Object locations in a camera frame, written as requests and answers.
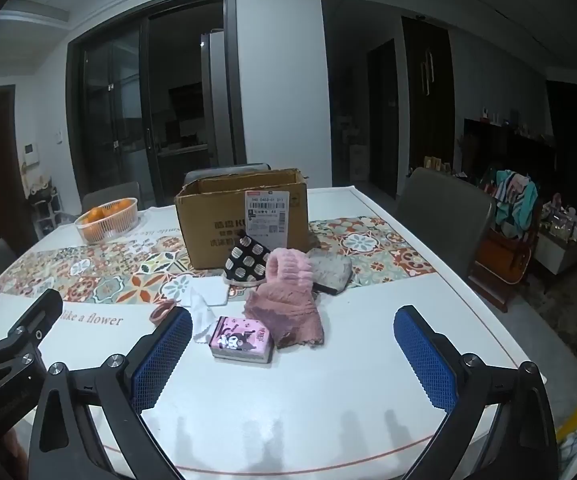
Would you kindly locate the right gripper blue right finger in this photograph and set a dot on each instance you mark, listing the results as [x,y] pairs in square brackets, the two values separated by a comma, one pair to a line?
[431,356]

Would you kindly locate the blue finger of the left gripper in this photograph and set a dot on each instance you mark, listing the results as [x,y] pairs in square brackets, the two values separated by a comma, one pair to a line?
[39,318]

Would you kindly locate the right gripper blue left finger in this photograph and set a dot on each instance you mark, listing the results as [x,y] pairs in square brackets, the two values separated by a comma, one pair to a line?
[154,357]

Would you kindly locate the pink tissue pack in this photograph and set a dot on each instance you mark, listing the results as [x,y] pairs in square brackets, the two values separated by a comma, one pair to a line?
[241,339]

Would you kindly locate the grey floral pouch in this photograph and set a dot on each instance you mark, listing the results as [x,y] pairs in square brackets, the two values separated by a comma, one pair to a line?
[331,272]

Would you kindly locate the black white patterned pouch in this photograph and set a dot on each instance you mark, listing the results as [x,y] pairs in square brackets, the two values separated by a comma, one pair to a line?
[246,263]

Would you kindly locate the dusty pink towel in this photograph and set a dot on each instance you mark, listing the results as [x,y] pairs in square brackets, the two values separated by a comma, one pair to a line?
[289,313]

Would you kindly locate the pink fluffy headband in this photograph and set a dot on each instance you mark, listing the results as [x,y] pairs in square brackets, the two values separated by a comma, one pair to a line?
[289,267]

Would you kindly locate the dark wooden door left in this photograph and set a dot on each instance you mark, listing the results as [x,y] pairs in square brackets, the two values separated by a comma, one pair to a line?
[15,215]

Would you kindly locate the white shoe rack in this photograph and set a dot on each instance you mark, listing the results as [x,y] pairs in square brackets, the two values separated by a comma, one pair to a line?
[46,205]

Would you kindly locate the white fruit basket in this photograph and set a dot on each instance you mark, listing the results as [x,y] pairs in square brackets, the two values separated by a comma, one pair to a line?
[108,221]

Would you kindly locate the patterned table runner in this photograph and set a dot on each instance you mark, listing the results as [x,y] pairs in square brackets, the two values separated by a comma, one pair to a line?
[147,269]

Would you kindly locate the grey chair right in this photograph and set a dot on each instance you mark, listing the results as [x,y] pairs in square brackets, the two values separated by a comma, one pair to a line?
[449,215]

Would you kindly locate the grey chair far left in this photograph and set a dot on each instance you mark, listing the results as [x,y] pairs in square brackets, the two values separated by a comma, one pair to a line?
[116,192]

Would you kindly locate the colourful clothes pile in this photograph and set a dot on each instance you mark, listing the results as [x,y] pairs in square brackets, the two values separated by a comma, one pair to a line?
[515,197]

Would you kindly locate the cardboard box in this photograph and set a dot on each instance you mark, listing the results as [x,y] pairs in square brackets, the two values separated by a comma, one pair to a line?
[269,206]

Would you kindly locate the dark tv cabinet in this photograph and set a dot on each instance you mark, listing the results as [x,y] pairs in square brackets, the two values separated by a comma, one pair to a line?
[486,148]

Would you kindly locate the grey chair behind box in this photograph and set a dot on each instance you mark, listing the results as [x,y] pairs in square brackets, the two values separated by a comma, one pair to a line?
[198,174]

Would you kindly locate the black sliding glass door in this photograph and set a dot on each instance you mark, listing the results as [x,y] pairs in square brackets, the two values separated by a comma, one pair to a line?
[153,95]

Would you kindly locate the wall intercom panel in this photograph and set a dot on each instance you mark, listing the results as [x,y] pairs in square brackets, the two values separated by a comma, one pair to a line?
[31,154]

